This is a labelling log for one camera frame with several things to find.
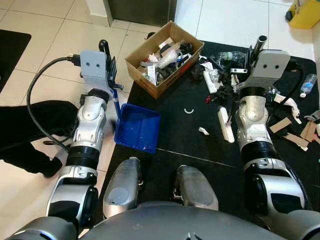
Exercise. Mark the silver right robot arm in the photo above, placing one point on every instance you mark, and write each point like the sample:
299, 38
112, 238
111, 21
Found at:
255, 120

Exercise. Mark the black floor mat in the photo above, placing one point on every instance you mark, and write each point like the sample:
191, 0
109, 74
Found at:
160, 170
190, 130
10, 55

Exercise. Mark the black plastic bag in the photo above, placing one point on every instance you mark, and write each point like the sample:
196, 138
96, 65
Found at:
231, 82

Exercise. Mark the crumpled clear plastic bottle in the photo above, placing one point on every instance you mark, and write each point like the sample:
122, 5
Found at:
231, 56

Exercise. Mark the white packaging piece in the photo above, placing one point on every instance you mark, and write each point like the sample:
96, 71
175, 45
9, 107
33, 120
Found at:
212, 77

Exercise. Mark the brown cardboard box with rubbish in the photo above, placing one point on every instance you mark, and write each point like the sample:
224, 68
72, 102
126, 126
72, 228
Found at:
150, 87

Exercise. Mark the white curved plastic piece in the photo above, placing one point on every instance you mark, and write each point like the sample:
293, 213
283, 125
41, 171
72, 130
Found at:
189, 112

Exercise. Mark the dark door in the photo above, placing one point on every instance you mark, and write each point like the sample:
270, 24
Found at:
140, 10

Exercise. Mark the small white paper scrap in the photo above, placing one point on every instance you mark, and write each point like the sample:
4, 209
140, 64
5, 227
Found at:
204, 131

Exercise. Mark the yellow plastic object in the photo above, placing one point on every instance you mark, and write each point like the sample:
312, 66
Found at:
305, 15

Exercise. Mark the silver left robot leg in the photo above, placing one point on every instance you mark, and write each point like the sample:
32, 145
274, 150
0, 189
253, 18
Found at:
122, 187

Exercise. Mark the silver robot leg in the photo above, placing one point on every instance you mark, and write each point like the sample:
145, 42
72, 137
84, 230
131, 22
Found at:
122, 187
196, 189

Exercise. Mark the silver right robot leg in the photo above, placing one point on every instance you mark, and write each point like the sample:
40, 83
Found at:
196, 189

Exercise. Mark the grey robot torso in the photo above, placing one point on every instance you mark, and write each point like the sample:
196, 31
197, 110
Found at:
190, 222

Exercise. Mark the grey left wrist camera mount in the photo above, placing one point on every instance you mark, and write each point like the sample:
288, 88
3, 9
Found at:
95, 67

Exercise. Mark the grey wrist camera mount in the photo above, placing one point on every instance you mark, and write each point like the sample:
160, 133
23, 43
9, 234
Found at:
270, 67
95, 67

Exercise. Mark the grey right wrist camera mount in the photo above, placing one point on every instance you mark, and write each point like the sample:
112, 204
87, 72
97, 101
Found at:
270, 67

